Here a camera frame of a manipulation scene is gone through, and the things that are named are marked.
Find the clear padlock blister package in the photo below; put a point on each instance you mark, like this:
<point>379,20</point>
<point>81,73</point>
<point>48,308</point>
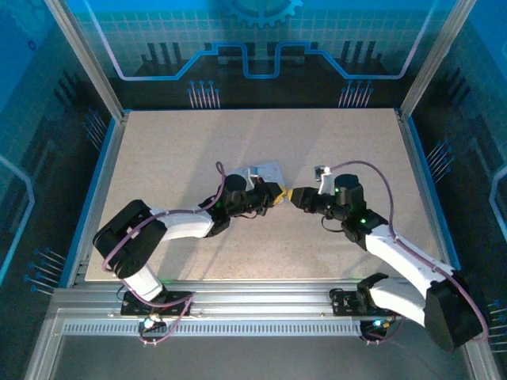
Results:
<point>271,170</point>

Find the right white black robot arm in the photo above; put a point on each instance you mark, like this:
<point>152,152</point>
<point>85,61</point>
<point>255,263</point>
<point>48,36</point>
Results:
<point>400,253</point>

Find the right base connector cluster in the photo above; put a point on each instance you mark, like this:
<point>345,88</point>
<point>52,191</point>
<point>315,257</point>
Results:
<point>376,324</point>

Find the base connector cluster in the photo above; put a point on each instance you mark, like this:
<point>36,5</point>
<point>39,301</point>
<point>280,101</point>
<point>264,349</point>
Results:
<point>149,322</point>
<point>376,324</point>

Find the left base connector cluster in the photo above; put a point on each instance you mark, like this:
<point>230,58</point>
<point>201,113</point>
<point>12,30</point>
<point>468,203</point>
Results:
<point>149,322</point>

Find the aluminium table side rail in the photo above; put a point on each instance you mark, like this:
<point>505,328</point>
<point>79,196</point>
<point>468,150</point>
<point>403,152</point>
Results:
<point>99,190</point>
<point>428,178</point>

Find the aluminium front frame rail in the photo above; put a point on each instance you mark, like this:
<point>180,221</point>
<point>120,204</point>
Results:
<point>257,297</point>

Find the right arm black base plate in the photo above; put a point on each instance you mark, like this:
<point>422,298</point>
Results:
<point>342,302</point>

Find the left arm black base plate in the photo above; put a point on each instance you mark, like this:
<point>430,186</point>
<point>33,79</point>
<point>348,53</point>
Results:
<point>178,302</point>

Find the aluminium frame post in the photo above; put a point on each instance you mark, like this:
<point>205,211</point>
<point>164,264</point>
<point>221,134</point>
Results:
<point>435,55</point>
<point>85,59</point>

